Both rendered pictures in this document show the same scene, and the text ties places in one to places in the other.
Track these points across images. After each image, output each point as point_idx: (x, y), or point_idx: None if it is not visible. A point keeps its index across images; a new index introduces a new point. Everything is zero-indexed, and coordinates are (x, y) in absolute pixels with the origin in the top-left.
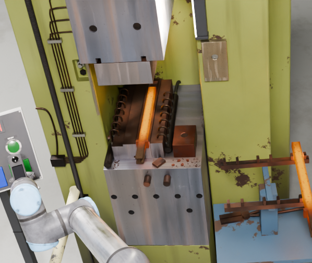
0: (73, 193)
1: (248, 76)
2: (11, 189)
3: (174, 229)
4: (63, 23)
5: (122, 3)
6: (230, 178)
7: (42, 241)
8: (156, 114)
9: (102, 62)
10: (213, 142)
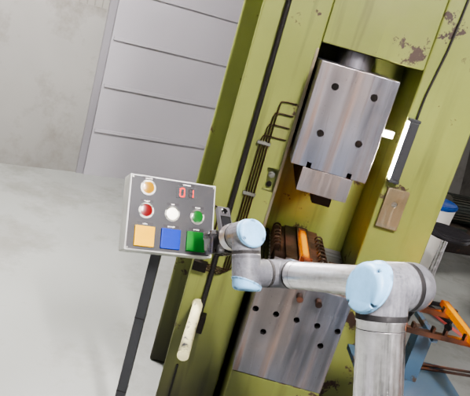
0: (198, 304)
1: (411, 234)
2: (226, 227)
3: (294, 364)
4: (279, 130)
5: (357, 119)
6: (350, 336)
7: (253, 278)
8: (310, 248)
9: (311, 168)
10: None
